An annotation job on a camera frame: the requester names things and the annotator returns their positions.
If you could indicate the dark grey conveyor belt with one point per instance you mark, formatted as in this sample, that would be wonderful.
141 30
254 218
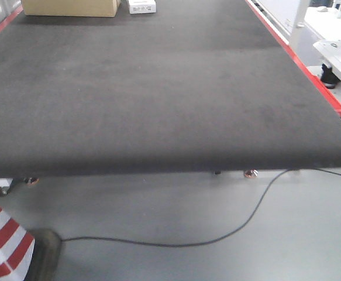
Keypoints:
198 86

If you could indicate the long white box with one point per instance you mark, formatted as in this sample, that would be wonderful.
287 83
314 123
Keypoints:
141 6

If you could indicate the brown cardboard box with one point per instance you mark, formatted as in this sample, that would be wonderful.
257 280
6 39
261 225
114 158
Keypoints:
83 8

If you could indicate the white machine base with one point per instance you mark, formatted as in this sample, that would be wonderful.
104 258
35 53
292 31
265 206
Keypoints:
316 39

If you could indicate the left red white traffic cone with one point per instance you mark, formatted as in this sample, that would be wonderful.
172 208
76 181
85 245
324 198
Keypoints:
27 254

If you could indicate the red conveyor side rail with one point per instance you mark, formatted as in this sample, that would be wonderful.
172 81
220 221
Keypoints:
301 61

